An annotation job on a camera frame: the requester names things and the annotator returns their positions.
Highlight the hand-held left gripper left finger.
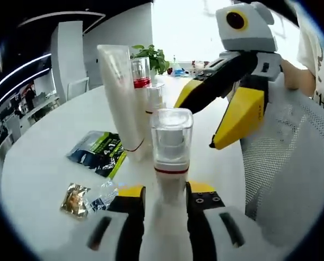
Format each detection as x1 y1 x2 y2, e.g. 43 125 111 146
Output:
74 185 147 261

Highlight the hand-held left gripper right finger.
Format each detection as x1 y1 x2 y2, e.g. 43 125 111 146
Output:
185 181 263 261

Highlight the clear plastic skincare sachet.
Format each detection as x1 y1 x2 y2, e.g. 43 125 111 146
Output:
85 181 121 213

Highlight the gold foil skincare sachet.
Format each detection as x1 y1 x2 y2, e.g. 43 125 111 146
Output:
59 182 92 219

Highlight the small round-capped skincare bottle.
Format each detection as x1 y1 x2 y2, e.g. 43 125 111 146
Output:
145 83 166 116

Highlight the green and blue skincare packet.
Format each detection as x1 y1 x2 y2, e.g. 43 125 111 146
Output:
66 130 128 179

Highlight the small square-capped skincare bottle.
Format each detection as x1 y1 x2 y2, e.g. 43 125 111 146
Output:
142 108 195 261

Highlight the red-collared white skincare pump bottle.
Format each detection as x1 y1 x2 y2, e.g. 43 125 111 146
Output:
130 56 155 164

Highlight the white skincare tube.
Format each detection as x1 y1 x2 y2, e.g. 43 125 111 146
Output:
96 44 146 163

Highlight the white mesh bag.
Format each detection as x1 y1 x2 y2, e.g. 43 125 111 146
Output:
239 73 324 247

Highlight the green potted plant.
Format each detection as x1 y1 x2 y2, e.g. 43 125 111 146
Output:
130 44 171 76

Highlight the white-backed office chair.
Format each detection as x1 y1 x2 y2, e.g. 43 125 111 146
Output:
66 77 90 102

